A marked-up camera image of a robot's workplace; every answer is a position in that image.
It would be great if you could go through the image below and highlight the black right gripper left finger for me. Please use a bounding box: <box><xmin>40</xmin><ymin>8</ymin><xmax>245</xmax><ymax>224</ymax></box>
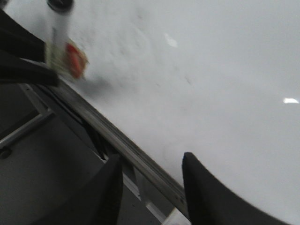
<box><xmin>32</xmin><ymin>154</ymin><xmax>123</xmax><ymax>225</ymax></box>

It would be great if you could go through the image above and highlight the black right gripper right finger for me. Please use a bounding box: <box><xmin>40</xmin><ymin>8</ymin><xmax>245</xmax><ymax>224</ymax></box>
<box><xmin>182</xmin><ymin>152</ymin><xmax>295</xmax><ymax>225</ymax></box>

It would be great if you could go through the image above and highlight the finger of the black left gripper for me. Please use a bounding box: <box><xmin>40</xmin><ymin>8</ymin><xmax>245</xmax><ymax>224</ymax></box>
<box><xmin>0</xmin><ymin>55</ymin><xmax>59</xmax><ymax>86</ymax></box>
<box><xmin>0</xmin><ymin>10</ymin><xmax>45</xmax><ymax>62</ymax></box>

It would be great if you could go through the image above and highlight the white whiteboard marker black cap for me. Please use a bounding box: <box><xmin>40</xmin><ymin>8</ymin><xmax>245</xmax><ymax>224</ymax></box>
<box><xmin>45</xmin><ymin>0</ymin><xmax>88</xmax><ymax>81</ymax></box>

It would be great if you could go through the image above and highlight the grey metal table frame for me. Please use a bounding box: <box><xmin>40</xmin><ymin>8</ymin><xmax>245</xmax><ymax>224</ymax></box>
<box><xmin>0</xmin><ymin>82</ymin><xmax>179</xmax><ymax>225</ymax></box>

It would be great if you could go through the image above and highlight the white whiteboard with aluminium frame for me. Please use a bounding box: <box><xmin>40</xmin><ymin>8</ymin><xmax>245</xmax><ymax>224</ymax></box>
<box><xmin>4</xmin><ymin>0</ymin><xmax>300</xmax><ymax>225</ymax></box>

